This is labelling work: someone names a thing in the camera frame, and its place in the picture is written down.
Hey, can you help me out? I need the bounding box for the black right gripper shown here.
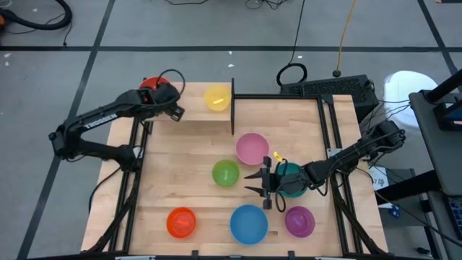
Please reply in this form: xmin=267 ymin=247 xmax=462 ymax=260
xmin=243 ymin=156 xmax=312 ymax=211

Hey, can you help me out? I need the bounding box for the red plastic bowl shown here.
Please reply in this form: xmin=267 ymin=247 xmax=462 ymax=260
xmin=139 ymin=75 xmax=171 ymax=91

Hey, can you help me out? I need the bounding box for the blue plastic bowl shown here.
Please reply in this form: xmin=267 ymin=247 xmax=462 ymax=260
xmin=230 ymin=204 xmax=269 ymax=246

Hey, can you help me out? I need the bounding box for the yellow plastic bowl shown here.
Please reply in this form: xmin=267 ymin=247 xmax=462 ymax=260
xmin=203 ymin=84 xmax=232 ymax=112

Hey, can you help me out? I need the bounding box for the orange plastic bowl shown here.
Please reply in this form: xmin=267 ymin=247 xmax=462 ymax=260
xmin=165 ymin=207 xmax=197 ymax=239

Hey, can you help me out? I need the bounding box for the wooden shelf with black sides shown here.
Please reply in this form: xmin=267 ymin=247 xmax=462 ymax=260
xmin=139 ymin=77 xmax=236 ymax=137

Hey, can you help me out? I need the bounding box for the green plastic bowl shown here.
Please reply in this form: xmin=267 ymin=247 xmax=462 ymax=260
xmin=212 ymin=159 xmax=240 ymax=188

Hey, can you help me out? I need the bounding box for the pink plastic bowl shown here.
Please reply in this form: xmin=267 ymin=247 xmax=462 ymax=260
xmin=235 ymin=132 xmax=270 ymax=166

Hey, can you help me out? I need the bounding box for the teal plastic bowl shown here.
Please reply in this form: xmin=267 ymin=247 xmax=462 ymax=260
xmin=275 ymin=162 xmax=310 ymax=199

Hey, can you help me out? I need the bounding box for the purple plastic bowl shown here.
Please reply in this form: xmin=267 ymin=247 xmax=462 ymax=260
xmin=284 ymin=205 xmax=316 ymax=238

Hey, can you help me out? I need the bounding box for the black computer tower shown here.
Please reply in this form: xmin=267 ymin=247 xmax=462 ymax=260
xmin=280 ymin=74 xmax=380 ymax=124

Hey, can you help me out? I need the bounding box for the white paper sheet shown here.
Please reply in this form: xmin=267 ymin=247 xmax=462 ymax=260
xmin=369 ymin=174 xmax=390 ymax=191

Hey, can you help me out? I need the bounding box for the white round stool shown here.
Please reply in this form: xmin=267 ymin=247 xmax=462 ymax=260
xmin=383 ymin=70 xmax=440 ymax=128

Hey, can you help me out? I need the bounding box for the grey cart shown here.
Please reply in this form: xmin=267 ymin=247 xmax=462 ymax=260
xmin=409 ymin=90 xmax=462 ymax=196

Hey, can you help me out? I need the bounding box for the laptop keyboard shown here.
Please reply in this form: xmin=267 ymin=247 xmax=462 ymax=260
xmin=446 ymin=196 xmax=462 ymax=236

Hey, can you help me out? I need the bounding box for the black device on cart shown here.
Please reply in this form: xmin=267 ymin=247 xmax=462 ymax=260
xmin=422 ymin=68 xmax=462 ymax=131

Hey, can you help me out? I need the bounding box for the black metal table frame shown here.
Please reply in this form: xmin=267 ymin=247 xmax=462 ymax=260
xmin=86 ymin=77 xmax=389 ymax=256

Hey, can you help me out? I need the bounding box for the black floor cable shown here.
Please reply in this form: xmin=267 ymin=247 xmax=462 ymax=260
xmin=87 ymin=165 xmax=123 ymax=215

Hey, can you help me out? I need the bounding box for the thick black hose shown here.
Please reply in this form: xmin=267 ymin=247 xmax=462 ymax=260
xmin=0 ymin=0 xmax=73 ymax=32

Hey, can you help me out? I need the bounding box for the black cable with loop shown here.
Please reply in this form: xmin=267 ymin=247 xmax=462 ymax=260
xmin=276 ymin=0 xmax=309 ymax=87

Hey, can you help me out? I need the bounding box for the yellow cable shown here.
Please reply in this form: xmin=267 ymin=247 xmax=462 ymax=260
xmin=332 ymin=0 xmax=358 ymax=78

